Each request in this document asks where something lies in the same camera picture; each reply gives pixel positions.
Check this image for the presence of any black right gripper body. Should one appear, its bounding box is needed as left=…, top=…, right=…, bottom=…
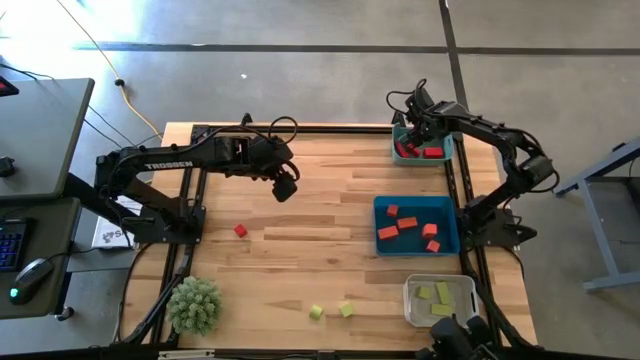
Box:
left=407, top=92, right=454, bottom=139

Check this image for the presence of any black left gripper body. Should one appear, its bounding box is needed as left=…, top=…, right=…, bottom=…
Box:
left=249, top=137, right=296, bottom=179

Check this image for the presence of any teal plastic bin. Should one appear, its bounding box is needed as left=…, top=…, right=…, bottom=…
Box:
left=391, top=123, right=456, bottom=168

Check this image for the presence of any blue plastic bin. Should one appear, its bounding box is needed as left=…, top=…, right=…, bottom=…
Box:
left=373, top=194, right=462, bottom=258

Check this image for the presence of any green artificial plant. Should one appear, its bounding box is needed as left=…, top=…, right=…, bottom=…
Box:
left=165, top=276, right=224, bottom=337

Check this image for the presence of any white plastic bin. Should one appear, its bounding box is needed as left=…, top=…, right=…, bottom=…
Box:
left=403, top=273, right=480, bottom=330

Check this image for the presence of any white paper sign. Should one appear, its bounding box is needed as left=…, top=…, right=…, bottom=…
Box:
left=91, top=194, right=151, bottom=250

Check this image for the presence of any black desk support beam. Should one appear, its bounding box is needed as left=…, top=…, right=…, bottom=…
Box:
left=62, top=172, right=139, bottom=229

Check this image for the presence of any dark grey desk top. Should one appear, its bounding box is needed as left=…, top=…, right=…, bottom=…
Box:
left=0, top=196, right=82, bottom=321

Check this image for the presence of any black computer mouse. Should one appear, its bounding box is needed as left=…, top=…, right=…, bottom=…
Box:
left=8, top=257, right=55, bottom=307

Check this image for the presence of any black backlit keyboard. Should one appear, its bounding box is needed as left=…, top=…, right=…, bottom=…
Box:
left=0, top=218, right=30, bottom=274

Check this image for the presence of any black device with red light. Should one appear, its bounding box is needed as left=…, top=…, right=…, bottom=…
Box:
left=0, top=75, right=20, bottom=99

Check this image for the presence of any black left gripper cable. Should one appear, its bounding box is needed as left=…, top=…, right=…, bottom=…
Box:
left=199, top=115, right=301, bottom=184

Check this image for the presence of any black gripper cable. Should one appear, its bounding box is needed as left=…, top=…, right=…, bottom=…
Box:
left=385, top=78, right=429, bottom=116
left=199, top=115, right=301, bottom=184

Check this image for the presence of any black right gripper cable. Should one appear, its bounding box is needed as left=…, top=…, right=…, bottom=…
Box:
left=385, top=78, right=429, bottom=116

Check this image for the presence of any yellow floor cable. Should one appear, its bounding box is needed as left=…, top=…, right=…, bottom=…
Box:
left=55, top=0, right=160, bottom=136

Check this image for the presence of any black floor cable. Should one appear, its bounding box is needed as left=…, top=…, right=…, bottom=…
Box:
left=0, top=62, right=136, bottom=151

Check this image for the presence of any silver frame bracket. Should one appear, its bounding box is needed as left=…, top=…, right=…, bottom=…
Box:
left=158, top=348, right=217, bottom=360

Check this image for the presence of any black table cable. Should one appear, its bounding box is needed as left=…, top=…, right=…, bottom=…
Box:
left=115, top=242, right=151, bottom=344

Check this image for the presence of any grey metal table frame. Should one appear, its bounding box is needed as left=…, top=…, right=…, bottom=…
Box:
left=553, top=138, right=640, bottom=294

